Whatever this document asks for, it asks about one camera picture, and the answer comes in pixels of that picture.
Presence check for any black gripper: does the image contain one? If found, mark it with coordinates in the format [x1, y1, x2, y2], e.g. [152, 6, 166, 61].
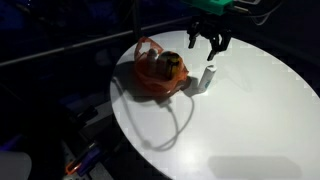
[186, 12, 233, 62]

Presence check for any tall white-capped labelled bottle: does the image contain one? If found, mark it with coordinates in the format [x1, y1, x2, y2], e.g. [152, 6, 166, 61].
[147, 48, 160, 75]

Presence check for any dark vertical pole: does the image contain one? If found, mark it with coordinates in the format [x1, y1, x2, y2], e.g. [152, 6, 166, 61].
[130, 0, 142, 41]

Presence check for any orange plastic bag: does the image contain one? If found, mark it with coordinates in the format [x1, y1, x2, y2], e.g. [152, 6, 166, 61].
[134, 35, 190, 96]

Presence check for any dark robot cable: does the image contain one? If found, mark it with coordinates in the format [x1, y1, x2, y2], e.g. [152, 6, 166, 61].
[233, 0, 286, 27]

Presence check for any slim white bottle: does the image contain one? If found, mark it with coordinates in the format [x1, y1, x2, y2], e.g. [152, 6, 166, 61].
[198, 64, 218, 95]

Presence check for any white rounded object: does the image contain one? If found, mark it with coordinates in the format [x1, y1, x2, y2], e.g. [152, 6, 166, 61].
[0, 151, 33, 180]

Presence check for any long metal rail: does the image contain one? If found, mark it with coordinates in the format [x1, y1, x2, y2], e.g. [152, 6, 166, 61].
[0, 16, 191, 68]

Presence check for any dark bottle with yellow cap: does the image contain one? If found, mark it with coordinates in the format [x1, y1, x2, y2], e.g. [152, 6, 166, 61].
[156, 50, 184, 80]

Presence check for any orange-handled clamp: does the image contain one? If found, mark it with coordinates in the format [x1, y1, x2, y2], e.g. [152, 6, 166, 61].
[64, 141, 103, 177]

